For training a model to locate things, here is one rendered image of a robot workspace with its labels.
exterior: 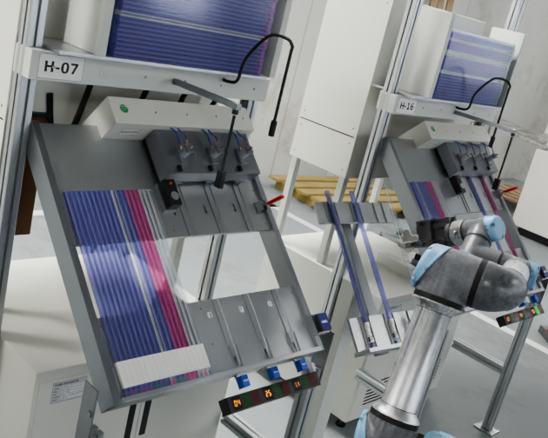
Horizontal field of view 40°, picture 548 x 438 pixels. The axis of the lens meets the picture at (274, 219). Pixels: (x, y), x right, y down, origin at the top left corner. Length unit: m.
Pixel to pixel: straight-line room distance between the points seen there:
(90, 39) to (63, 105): 0.27
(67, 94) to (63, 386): 0.76
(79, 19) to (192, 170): 0.48
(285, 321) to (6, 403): 0.77
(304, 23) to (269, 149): 1.16
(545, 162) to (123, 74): 5.82
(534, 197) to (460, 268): 5.73
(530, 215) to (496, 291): 5.74
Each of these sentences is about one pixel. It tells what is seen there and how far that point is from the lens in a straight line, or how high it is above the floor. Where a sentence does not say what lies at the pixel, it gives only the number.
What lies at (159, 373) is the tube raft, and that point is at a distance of 1.77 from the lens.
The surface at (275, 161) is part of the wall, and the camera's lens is 7.01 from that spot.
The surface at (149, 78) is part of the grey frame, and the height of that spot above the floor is 1.34.
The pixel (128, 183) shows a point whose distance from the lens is 1.96.
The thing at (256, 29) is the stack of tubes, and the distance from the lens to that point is 2.17.
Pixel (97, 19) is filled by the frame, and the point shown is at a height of 1.47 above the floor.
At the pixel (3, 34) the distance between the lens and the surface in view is 2.04.
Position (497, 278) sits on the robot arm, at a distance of 1.73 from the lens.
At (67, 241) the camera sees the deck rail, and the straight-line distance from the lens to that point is 1.77.
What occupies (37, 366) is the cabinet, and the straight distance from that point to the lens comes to 1.99.
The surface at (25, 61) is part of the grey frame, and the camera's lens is 1.84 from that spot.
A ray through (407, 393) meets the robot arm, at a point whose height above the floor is 0.85.
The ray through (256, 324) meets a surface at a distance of 2.01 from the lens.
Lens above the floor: 1.62
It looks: 16 degrees down
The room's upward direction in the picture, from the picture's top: 14 degrees clockwise
